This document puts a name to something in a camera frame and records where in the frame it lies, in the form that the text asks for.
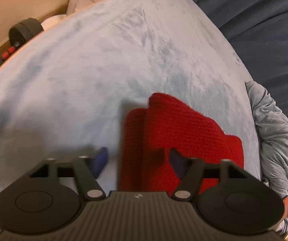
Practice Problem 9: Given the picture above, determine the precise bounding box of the red knit sweater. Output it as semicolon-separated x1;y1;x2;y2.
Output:
118;93;244;194

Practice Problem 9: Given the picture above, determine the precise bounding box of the grey-blue crumpled blanket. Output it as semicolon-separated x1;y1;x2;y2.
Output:
246;81;288;235

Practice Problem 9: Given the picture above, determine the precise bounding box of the light blue bed sheet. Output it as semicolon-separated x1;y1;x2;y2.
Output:
0;0;261;192

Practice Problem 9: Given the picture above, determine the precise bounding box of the black dumbbell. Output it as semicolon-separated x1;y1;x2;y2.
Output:
0;17;44;83

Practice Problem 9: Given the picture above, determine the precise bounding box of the white standing fan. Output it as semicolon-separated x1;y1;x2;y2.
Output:
41;14;67;31

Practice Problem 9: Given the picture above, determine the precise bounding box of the dark blue curtain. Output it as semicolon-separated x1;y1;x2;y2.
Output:
193;0;288;117

